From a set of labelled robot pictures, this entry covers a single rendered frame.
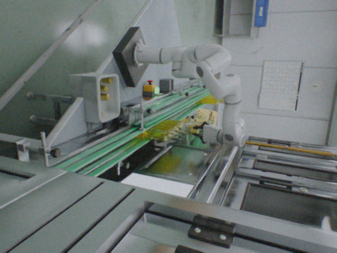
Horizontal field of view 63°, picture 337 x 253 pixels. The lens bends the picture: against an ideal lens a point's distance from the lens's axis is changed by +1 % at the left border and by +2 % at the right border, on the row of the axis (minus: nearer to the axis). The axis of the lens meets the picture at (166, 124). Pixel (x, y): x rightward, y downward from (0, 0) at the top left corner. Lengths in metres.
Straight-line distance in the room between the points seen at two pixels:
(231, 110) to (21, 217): 1.06
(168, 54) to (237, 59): 5.81
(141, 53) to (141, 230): 1.29
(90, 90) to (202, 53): 0.55
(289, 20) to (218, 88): 6.07
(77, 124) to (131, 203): 0.93
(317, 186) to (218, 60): 0.75
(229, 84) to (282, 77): 5.99
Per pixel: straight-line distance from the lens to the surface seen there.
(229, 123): 1.33
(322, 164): 1.79
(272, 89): 7.26
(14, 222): 0.46
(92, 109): 1.35
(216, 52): 1.32
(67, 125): 1.30
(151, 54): 1.58
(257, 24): 6.64
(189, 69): 1.41
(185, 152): 1.62
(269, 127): 7.46
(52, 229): 0.42
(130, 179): 1.29
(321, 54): 7.24
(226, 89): 1.24
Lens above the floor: 1.62
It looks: 22 degrees down
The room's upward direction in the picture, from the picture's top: 97 degrees clockwise
